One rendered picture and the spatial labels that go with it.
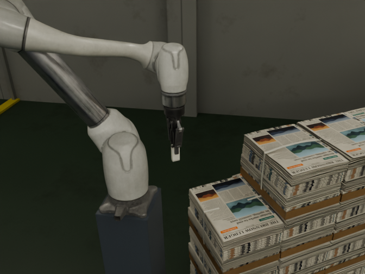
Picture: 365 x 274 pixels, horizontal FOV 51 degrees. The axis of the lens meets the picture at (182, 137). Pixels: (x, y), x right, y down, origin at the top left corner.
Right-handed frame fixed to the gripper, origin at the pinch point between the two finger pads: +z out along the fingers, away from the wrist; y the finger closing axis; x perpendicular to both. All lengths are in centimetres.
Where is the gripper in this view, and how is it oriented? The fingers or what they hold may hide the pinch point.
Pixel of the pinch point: (175, 152)
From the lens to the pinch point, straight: 145.7
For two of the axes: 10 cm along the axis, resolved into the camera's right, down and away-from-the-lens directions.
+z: 0.1, 8.8, 4.8
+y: -3.7, -4.4, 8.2
